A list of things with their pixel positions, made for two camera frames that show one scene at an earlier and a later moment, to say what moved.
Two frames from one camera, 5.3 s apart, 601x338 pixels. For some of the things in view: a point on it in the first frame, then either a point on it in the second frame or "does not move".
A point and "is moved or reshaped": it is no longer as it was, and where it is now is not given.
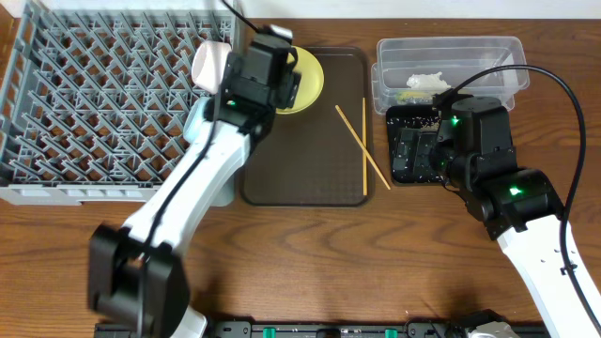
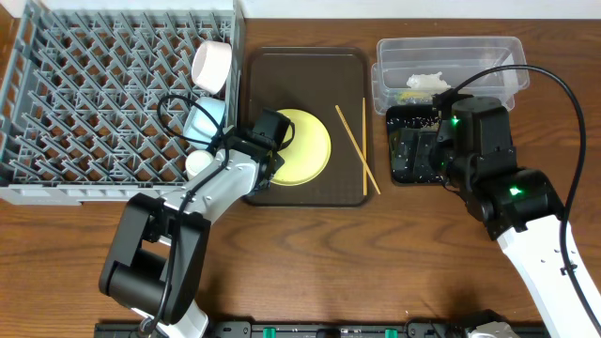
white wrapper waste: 427,82 does not move
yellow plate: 312,81 -> 309,154
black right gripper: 423,143 does not move
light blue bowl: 197,130 does not move
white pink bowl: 208,62 does not move
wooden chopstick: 342,114 is moved or reshaped
